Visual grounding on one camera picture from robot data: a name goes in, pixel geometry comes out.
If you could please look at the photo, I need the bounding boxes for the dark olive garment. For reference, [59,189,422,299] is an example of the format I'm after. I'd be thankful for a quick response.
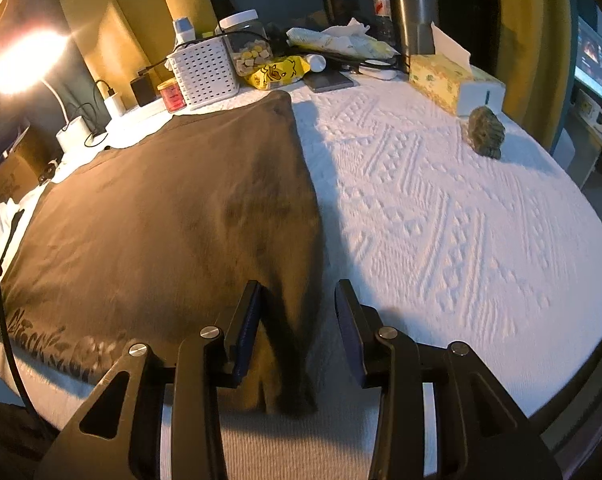
[1,90,323,416]

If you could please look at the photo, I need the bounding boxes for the white textured mattress cover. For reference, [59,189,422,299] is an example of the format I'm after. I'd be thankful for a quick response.
[222,77,602,479]

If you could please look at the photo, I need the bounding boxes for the white garment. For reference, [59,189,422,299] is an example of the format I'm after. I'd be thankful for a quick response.
[0,184,47,271]

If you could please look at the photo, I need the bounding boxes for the red tin can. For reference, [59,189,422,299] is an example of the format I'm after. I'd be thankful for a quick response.
[157,78,186,113]

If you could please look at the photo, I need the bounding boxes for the cardboard box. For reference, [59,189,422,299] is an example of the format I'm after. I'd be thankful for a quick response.
[0,153,39,204]

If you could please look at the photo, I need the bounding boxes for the white charger plug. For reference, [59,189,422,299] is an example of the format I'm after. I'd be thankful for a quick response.
[104,90,126,119]

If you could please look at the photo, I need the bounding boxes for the black power adapter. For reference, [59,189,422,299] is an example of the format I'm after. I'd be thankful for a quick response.
[130,74,158,107]

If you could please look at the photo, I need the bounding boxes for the white perforated plastic basket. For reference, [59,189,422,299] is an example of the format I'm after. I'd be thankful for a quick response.
[167,37,239,110]

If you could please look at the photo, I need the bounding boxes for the yellow snack bag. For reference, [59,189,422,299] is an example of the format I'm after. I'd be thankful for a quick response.
[243,55,311,90]

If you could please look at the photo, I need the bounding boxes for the black smartphone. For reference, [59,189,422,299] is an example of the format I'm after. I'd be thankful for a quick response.
[303,70,356,93]

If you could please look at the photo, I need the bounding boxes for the clear jar with white lid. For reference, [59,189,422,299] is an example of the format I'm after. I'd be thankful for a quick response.
[217,9,274,77]

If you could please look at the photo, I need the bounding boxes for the blue capped bottle in basket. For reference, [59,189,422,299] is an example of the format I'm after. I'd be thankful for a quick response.
[173,16,196,47]

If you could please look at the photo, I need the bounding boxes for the white mug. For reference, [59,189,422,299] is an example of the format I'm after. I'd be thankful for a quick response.
[576,90,602,133]

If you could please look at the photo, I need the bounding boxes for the white desk lamp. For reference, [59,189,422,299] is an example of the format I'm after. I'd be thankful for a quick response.
[0,28,107,155]

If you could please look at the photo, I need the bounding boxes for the white and yellow plastic package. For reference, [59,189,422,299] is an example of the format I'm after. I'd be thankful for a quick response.
[286,18,399,61]

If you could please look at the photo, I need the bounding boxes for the yellow tissue box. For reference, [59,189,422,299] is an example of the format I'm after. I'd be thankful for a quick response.
[409,23,506,117]

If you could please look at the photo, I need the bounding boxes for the plastic water bottle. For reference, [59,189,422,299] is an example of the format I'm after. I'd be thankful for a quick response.
[373,0,395,46]

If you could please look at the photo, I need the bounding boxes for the computer monitor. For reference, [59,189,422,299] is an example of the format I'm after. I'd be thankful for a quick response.
[575,18,602,99]

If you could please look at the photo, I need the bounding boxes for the stainless steel kettle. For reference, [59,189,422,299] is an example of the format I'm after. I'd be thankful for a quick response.
[390,0,439,74]

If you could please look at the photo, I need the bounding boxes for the black charging cable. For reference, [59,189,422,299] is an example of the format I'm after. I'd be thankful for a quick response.
[136,28,262,77]

